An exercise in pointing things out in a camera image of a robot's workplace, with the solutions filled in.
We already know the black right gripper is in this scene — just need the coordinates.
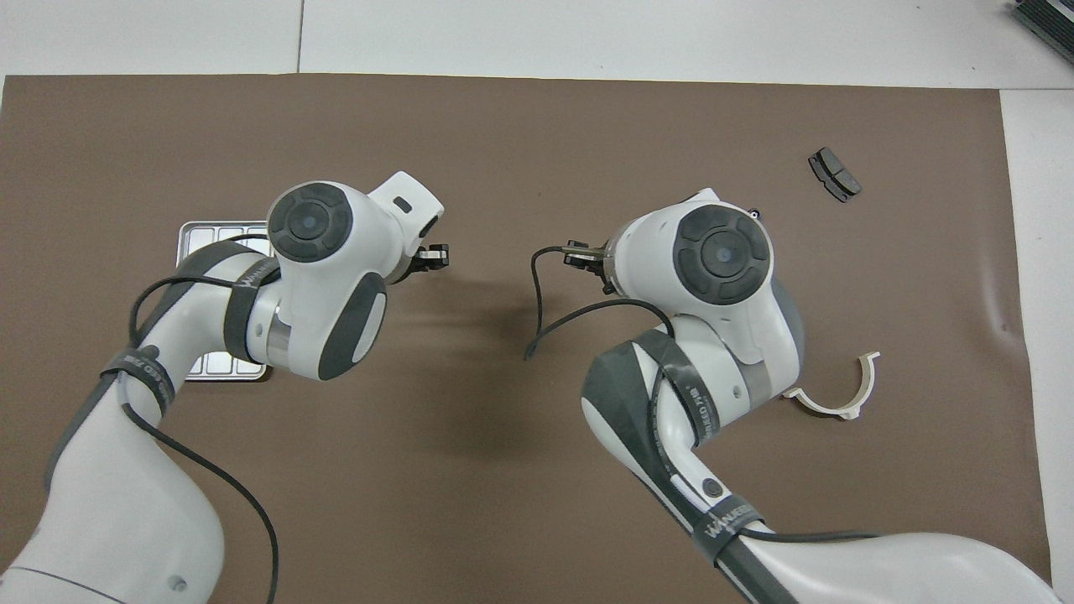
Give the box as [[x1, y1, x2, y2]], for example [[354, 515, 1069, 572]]
[[565, 242, 618, 296]]

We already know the silver metal tray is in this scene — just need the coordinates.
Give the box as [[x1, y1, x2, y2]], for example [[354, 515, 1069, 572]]
[[175, 221, 274, 383]]

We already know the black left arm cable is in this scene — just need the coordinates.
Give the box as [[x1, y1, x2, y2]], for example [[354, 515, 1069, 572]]
[[117, 239, 279, 604]]

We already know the brown table mat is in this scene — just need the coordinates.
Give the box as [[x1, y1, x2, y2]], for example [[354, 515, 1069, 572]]
[[0, 74, 1056, 604]]

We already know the short dark brake pad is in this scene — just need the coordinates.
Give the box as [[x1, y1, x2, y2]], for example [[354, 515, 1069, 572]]
[[808, 147, 863, 204]]

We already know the dark ridged device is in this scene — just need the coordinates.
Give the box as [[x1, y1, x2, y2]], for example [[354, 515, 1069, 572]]
[[1009, 0, 1074, 66]]

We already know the white curved plastic bracket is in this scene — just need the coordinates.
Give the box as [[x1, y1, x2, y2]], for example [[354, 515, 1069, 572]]
[[781, 351, 881, 420]]

